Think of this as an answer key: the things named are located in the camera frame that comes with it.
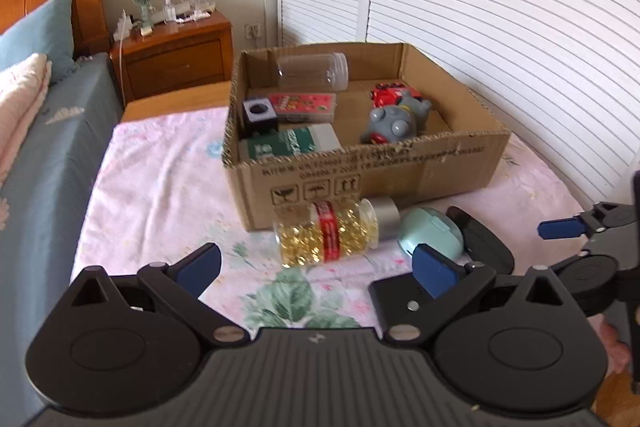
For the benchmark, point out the dark blue fidget cube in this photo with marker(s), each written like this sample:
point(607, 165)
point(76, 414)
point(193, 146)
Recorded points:
point(260, 117)

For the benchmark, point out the white green cotton swab box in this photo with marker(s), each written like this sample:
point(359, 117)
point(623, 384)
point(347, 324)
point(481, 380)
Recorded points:
point(290, 142)

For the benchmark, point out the red card pack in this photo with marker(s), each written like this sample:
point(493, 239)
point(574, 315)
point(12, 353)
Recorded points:
point(305, 104)

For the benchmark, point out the pink quilt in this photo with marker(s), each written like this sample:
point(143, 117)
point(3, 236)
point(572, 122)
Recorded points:
point(17, 97)

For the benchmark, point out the pink floral cloth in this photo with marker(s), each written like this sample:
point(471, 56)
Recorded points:
point(165, 187)

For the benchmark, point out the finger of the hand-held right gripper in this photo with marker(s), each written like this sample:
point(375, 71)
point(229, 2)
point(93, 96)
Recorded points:
point(560, 228)

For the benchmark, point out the brown cardboard box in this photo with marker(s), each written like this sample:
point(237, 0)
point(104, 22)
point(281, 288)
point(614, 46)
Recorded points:
point(400, 172)

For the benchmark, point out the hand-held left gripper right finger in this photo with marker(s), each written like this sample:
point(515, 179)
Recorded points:
point(437, 274)

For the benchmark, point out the clear plastic jar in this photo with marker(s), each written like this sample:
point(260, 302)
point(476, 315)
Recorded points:
point(310, 72)

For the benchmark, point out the bottle of yellow capsules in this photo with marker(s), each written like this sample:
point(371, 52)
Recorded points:
point(345, 227)

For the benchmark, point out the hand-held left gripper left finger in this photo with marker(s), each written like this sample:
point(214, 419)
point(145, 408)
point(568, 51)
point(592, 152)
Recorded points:
point(200, 268)

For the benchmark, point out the red toy car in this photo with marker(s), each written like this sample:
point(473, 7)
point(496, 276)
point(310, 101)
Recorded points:
point(390, 96)

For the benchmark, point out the blue pillow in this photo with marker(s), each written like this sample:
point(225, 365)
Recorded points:
point(35, 37)

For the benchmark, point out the white wall outlet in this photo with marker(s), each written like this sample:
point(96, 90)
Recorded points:
point(253, 30)

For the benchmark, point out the grey elephant toy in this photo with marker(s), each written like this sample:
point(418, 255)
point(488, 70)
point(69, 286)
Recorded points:
point(395, 124)

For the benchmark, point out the wooden nightstand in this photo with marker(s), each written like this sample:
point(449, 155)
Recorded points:
point(175, 57)

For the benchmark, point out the wooden table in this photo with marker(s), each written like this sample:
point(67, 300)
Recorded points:
point(170, 104)

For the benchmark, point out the blue bed sheet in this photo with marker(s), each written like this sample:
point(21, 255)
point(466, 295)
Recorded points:
point(50, 182)

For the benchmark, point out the person's right hand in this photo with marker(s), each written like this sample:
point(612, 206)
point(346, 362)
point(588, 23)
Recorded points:
point(614, 344)

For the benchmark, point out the mint green case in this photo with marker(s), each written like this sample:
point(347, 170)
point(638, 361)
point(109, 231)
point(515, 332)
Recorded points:
point(430, 227)

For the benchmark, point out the clear spray bottle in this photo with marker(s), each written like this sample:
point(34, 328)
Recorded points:
point(170, 11)

